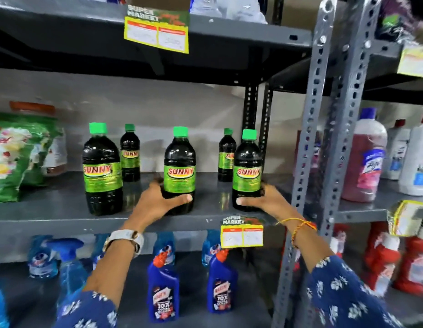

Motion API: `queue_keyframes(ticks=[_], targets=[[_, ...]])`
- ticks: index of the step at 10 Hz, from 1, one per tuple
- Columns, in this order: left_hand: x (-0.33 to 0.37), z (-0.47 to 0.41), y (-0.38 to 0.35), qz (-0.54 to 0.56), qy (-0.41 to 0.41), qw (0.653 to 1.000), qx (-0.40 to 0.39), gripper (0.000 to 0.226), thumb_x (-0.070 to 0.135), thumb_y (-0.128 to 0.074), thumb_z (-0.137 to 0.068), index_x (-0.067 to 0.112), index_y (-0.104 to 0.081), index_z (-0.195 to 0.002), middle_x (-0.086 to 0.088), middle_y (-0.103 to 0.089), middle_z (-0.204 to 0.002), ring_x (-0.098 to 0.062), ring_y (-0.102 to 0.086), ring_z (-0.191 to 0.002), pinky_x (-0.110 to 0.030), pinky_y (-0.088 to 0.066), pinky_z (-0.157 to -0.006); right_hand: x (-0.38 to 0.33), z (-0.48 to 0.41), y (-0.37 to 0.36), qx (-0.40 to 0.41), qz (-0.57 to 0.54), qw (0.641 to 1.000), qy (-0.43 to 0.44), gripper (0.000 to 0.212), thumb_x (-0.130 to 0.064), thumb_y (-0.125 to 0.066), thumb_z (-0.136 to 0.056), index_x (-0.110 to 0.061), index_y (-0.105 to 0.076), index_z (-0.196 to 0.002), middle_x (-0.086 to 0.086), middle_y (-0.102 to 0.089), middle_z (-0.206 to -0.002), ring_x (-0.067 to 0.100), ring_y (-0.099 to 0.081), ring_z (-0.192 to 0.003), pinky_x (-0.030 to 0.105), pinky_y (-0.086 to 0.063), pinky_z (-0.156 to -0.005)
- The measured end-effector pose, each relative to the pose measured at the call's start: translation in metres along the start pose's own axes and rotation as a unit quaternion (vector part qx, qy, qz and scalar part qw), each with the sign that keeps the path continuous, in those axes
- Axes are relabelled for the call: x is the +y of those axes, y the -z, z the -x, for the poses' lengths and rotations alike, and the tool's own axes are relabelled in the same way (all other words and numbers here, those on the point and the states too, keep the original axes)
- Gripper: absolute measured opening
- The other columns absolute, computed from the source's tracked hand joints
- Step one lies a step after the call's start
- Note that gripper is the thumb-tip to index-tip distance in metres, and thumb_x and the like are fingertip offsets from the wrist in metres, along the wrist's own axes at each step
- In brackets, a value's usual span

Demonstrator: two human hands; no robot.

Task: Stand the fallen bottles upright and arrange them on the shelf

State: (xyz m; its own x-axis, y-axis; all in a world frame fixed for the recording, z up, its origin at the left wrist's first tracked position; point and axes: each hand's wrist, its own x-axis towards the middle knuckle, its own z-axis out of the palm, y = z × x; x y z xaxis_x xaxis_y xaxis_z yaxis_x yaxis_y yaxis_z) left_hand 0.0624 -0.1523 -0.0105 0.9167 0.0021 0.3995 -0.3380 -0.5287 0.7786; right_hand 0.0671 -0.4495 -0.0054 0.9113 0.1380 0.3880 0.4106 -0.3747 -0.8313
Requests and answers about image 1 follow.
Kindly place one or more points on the grey metal shelf rack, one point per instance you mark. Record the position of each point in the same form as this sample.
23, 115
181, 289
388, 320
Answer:
348, 99
71, 208

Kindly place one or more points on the white plastic bag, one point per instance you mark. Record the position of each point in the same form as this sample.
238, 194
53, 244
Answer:
228, 6

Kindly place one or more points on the blue trigger spray bottle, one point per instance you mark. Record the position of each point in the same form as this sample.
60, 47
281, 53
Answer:
69, 269

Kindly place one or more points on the small dark bottle green cap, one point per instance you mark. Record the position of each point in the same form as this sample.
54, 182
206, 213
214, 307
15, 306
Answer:
130, 157
226, 157

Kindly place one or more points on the large white bottle red cap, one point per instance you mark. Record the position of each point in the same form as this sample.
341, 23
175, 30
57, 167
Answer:
416, 160

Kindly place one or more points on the white wristwatch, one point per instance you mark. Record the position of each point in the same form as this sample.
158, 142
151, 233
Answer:
127, 235

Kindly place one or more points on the large dark bottle green cap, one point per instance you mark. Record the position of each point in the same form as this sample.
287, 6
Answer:
247, 160
179, 160
102, 167

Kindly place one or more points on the small white bottle red cap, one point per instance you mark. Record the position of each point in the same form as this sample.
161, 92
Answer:
396, 153

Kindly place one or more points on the dark blue toilet cleaner bottle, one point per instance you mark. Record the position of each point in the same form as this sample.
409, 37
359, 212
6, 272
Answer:
163, 293
221, 286

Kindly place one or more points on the blue floral sleeve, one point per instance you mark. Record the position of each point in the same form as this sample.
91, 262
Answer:
88, 312
344, 297

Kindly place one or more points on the person's left forearm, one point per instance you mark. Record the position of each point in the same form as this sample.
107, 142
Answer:
112, 269

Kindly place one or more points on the person's left hand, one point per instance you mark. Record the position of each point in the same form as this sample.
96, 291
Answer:
148, 206

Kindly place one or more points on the person's right forearm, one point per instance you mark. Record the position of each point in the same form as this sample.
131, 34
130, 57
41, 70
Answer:
307, 244

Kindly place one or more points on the blue floral right sleeve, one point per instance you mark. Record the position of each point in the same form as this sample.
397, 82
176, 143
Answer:
344, 297

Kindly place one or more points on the person's right hand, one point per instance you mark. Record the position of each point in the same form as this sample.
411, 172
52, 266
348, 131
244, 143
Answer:
271, 203

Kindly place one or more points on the red toilet cleaner bottle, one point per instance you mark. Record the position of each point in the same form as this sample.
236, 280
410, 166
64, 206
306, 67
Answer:
339, 240
382, 263
414, 266

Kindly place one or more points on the light blue cleaner bottle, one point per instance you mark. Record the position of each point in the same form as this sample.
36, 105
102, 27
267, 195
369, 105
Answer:
99, 249
210, 247
165, 244

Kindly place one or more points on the person's left thumb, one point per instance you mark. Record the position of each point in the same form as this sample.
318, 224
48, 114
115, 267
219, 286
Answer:
177, 201

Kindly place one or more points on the dark shiny packet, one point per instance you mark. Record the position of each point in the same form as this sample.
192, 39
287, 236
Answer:
396, 17

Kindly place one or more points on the blue floral left sleeve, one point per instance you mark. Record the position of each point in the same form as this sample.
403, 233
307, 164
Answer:
88, 312

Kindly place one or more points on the green floral detergent bag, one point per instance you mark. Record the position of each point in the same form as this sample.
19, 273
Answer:
16, 157

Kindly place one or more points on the pink liquid bottle blue cap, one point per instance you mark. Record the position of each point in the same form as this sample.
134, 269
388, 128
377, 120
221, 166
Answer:
365, 160

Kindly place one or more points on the person's right thumb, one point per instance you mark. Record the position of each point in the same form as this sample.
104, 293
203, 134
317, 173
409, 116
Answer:
249, 201

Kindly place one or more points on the yellow green price label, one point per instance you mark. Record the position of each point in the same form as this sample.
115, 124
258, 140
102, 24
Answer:
414, 61
242, 233
404, 218
156, 30

